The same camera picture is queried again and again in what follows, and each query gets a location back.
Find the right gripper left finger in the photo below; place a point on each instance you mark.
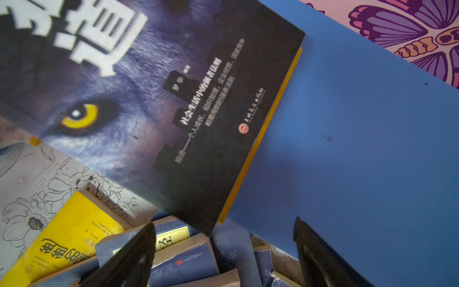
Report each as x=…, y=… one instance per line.
x=131, y=266

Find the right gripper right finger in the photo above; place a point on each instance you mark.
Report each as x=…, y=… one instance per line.
x=321, y=266

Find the dark old man cover book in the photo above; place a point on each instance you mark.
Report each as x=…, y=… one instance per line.
x=258, y=263

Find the black wolf cover book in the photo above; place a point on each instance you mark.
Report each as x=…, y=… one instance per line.
x=166, y=98

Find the yellow cartoon boy book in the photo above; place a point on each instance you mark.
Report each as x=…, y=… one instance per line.
x=256, y=144

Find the navy book yellow label middle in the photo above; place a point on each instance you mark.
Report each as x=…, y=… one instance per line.
x=190, y=260

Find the yellow book under pile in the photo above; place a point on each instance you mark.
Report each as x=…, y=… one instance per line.
x=69, y=239

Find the navy book yellow label front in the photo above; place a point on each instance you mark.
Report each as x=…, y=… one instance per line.
x=228, y=279

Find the yellow pink blue bookshelf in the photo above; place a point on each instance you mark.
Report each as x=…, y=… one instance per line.
x=364, y=144

